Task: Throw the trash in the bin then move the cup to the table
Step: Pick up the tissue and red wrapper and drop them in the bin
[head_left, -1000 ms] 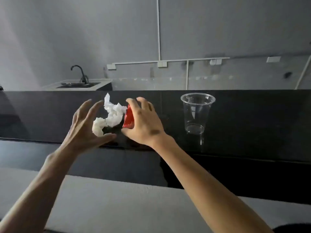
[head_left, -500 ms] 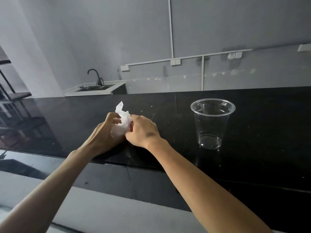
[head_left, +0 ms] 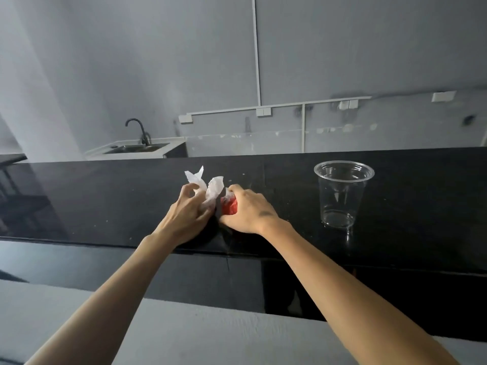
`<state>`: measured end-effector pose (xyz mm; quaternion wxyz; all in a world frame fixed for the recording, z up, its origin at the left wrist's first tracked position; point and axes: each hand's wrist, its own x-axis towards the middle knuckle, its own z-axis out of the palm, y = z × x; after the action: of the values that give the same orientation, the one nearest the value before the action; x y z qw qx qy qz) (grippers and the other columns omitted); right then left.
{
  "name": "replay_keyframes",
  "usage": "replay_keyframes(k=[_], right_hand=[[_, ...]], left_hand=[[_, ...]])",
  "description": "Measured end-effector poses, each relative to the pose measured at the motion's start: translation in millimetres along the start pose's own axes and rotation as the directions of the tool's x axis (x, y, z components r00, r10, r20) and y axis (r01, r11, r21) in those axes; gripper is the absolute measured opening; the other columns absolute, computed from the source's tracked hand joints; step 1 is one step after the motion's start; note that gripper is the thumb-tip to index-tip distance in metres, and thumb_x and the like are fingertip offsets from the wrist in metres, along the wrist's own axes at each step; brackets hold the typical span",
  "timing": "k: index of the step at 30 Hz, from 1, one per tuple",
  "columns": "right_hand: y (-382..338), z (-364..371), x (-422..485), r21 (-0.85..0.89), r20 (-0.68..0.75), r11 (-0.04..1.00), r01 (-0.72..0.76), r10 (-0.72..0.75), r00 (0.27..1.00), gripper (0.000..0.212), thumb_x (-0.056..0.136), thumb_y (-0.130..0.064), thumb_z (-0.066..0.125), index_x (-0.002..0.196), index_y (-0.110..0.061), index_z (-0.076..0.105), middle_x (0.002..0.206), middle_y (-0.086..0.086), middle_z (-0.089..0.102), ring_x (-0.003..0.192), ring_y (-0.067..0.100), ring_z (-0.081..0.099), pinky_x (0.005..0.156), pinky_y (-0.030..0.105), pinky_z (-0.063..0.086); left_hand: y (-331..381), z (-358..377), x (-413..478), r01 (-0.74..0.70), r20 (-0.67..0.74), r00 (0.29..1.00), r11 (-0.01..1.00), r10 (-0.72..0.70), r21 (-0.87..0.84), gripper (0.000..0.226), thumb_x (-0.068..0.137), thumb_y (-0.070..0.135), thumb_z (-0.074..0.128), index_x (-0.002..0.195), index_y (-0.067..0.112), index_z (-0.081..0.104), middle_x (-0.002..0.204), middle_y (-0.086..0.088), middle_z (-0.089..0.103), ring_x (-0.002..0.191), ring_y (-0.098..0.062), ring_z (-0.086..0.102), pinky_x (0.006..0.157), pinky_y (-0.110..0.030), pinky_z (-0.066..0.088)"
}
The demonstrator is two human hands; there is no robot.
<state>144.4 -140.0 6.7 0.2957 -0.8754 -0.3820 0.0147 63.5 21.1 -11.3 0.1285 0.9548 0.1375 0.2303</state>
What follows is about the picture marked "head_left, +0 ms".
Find person's left hand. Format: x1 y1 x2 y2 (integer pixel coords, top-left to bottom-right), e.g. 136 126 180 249
153 183 216 244

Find person's right hand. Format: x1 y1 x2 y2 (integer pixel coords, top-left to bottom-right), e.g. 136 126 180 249
218 185 285 235

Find small red container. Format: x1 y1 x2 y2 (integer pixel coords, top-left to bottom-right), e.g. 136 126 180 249
220 197 239 216

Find white tissue paper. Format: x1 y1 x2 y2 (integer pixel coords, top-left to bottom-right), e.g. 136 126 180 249
184 166 234 210

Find person's right forearm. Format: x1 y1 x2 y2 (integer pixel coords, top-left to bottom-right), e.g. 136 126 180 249
262 218 462 365

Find person's left forearm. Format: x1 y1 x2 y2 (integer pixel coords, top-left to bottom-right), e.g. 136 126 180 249
25 232 183 365

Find steel sink basin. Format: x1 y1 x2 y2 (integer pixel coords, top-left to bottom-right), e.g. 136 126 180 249
103 143 170 155

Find black curved faucet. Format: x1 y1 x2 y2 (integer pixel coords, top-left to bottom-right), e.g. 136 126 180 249
125 118 152 146

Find clear plastic cup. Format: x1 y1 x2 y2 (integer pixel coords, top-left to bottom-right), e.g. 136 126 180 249
314 160 375 229

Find white sink counter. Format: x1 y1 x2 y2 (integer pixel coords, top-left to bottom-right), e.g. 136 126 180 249
84 137 188 161

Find dark side table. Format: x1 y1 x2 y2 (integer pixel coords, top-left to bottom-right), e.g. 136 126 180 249
0 153 28 166

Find long white wall conduit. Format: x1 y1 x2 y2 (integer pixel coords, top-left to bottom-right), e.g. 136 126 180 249
252 0 372 115

